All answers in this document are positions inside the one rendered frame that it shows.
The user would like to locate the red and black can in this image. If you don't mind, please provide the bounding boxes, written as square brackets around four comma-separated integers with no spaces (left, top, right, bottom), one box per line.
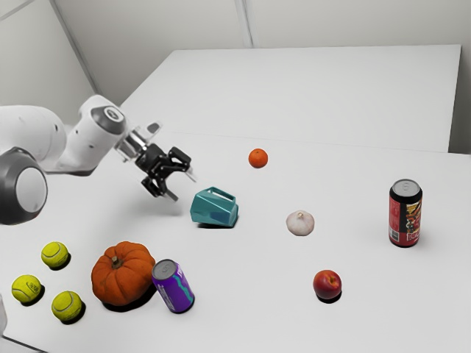
[388,179,423,248]

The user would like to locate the teal faceted mug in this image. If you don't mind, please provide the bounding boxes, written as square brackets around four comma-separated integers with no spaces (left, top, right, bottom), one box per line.
[189,186,239,228]

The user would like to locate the red apple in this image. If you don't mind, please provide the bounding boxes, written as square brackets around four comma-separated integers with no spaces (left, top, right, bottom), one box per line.
[312,269,343,300]

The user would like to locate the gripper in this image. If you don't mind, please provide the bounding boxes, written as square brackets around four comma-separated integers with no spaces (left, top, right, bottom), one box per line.
[134,143,197,202]

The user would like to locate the small orange fruit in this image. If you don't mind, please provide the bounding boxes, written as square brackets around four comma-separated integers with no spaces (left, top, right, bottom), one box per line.
[248,148,269,169]

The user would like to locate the purple can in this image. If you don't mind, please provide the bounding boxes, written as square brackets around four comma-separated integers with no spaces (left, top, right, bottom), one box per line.
[151,258,196,314]

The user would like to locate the white garlic bulb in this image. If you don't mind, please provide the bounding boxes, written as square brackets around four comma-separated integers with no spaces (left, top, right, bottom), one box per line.
[286,210,316,237]

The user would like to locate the orange pumpkin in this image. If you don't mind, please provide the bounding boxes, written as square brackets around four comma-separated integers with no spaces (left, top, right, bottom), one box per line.
[91,240,157,307]

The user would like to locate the yellow tennis ball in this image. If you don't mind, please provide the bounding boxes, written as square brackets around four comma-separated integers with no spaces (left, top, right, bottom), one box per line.
[51,290,83,321]
[40,240,69,268]
[11,274,43,304]

